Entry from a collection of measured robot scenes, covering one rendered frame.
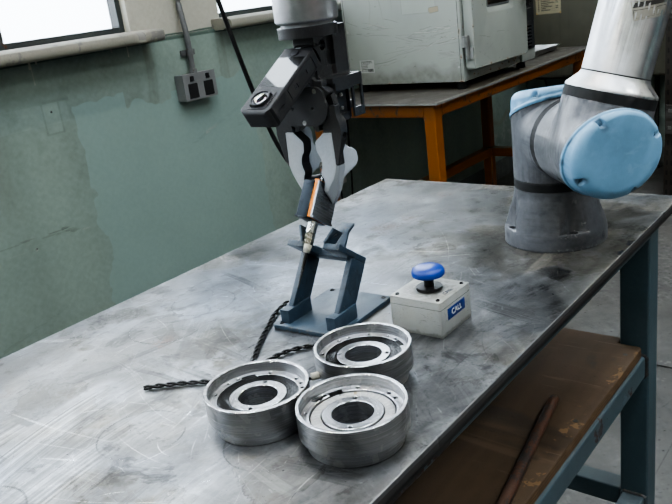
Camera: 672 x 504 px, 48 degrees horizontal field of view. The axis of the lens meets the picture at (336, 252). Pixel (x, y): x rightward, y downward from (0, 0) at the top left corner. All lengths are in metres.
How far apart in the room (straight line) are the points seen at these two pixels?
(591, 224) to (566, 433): 0.31
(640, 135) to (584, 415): 0.45
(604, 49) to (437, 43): 2.01
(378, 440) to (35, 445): 0.36
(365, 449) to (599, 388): 0.68
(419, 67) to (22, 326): 1.70
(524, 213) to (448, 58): 1.86
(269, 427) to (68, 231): 1.81
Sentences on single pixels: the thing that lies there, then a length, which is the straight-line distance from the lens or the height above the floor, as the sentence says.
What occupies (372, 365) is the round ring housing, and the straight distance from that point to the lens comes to 0.77.
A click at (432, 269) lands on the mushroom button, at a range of 0.91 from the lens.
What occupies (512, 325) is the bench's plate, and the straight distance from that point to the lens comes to 0.93.
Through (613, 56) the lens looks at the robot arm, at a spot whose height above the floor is 1.08.
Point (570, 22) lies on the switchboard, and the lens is 4.60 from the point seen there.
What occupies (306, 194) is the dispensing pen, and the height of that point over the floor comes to 0.97.
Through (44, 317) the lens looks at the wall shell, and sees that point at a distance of 2.47.
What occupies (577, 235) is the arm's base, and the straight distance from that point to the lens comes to 1.15.
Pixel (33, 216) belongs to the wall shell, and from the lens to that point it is 2.41.
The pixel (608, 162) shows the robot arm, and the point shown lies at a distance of 0.99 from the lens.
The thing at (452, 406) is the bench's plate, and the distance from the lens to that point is 0.77.
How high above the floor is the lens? 1.20
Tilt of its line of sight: 19 degrees down
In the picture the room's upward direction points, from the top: 8 degrees counter-clockwise
